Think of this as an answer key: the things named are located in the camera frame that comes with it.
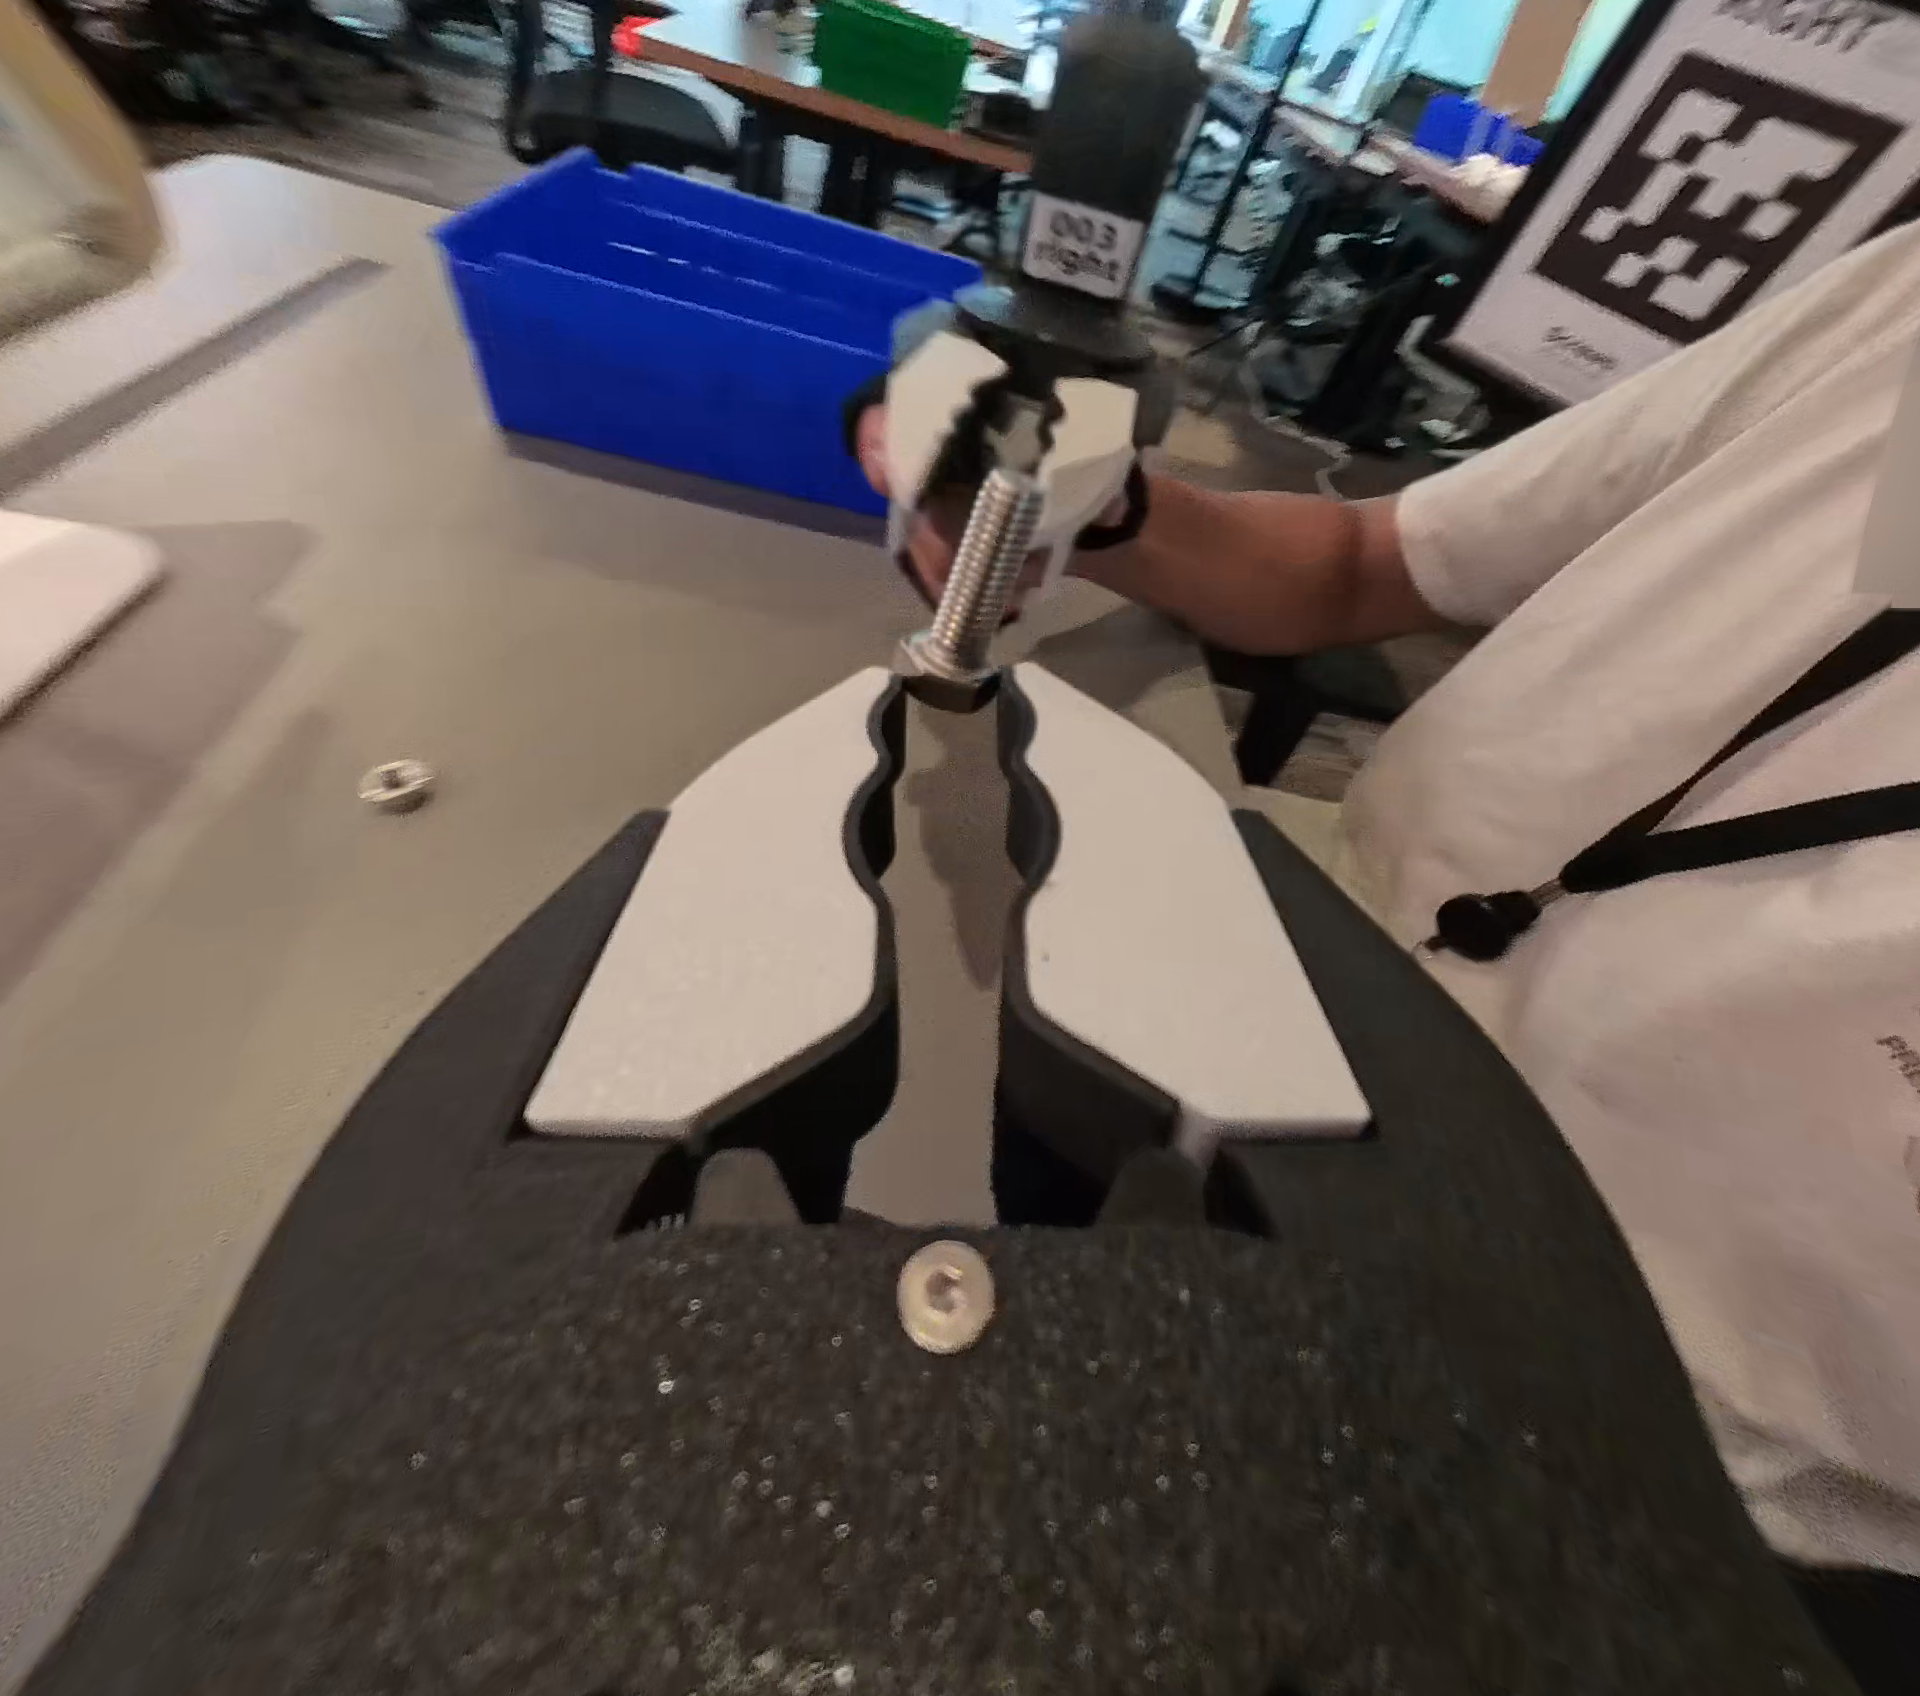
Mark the long wooden table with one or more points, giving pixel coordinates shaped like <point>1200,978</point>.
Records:
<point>751,50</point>

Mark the person's right forearm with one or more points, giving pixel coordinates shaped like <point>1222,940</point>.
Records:
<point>1279,572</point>

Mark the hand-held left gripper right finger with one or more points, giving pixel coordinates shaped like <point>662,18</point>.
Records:
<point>1200,961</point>

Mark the black boom stand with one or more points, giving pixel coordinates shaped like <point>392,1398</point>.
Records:
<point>1304,30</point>

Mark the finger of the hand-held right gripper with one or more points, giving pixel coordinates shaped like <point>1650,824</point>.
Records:
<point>1095,434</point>
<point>941,406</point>

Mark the person's right hand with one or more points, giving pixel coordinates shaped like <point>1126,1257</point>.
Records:
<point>918,565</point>

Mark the wooden instruction board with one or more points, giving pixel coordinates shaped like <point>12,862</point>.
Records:
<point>61,167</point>

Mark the green plastic crate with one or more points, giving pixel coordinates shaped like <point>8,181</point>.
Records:
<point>886,65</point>

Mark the person in white shirt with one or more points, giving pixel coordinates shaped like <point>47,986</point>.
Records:
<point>1650,824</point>

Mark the steel hex bolt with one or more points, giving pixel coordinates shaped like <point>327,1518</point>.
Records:
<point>979,556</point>

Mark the blue plastic bin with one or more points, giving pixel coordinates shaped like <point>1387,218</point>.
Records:
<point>675,345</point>

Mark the framed marker sign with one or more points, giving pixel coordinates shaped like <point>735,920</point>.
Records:
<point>1725,167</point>

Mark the steel hex nut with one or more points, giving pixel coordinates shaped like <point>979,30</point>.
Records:
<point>394,783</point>
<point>953,677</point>

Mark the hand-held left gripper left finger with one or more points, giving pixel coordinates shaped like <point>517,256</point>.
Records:
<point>702,941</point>

